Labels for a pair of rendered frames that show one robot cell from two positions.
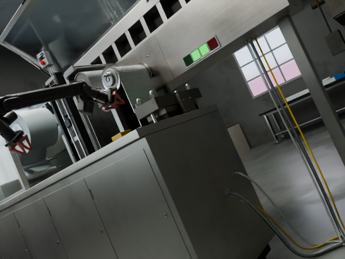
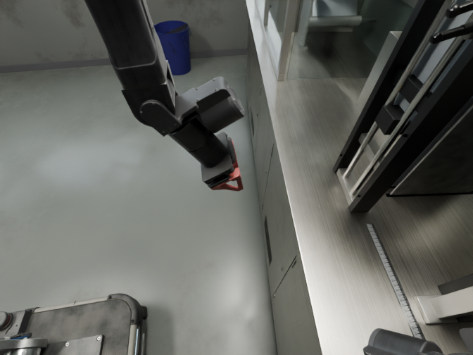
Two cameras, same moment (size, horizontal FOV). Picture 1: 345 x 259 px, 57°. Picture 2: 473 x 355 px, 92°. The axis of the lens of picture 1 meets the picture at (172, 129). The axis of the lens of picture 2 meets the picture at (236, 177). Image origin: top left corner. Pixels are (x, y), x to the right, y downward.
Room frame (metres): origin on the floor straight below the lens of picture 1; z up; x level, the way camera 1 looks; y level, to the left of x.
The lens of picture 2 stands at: (1.36, 0.46, 1.45)
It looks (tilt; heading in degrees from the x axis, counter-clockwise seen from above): 52 degrees down; 48
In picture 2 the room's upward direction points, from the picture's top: straight up
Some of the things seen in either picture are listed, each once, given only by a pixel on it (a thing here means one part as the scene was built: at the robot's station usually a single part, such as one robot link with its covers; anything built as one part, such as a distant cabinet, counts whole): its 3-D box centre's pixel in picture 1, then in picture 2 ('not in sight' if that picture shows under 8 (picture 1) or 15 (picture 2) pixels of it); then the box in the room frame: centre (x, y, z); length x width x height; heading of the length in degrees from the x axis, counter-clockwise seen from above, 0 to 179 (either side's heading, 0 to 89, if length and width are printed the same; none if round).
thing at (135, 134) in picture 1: (62, 180); (333, 86); (2.36, 0.90, 0.88); 2.52 x 0.66 x 0.04; 50
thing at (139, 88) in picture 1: (142, 94); not in sight; (1.78, 0.07, 1.11); 0.23 x 0.01 x 0.18; 140
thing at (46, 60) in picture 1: (44, 59); not in sight; (2.10, 0.60, 1.66); 0.07 x 0.07 x 0.10; 67
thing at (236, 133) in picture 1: (215, 150); not in sight; (6.83, -0.65, 0.35); 2.07 x 0.67 x 0.71; 147
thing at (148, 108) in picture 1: (169, 103); not in sight; (1.74, -0.05, 1.00); 0.40 x 0.16 x 0.06; 140
